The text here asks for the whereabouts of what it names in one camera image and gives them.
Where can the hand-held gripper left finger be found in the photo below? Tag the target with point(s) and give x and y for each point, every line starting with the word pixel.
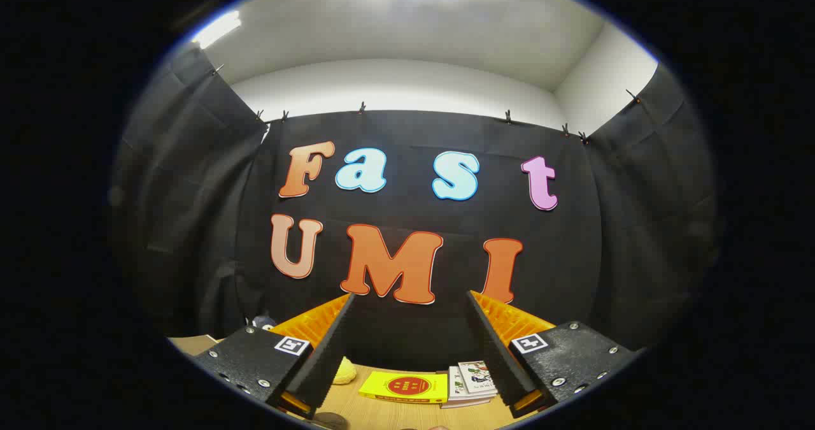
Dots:
pixel 321 360

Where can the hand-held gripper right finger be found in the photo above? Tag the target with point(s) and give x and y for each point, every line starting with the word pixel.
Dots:
pixel 496 353

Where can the yellow bun plush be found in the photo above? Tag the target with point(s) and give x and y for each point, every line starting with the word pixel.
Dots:
pixel 346 372

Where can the white book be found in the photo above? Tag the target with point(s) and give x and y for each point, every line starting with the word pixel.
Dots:
pixel 453 382
pixel 465 402

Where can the penguin plush toy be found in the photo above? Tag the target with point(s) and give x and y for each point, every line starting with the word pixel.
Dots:
pixel 263 322

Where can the yellow book red circle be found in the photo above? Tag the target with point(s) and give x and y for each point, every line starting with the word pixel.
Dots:
pixel 407 386

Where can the black backdrop cloth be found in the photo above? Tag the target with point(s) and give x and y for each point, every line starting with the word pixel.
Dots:
pixel 573 258

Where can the ceiling light panel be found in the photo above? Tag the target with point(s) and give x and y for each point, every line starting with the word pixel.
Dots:
pixel 216 28

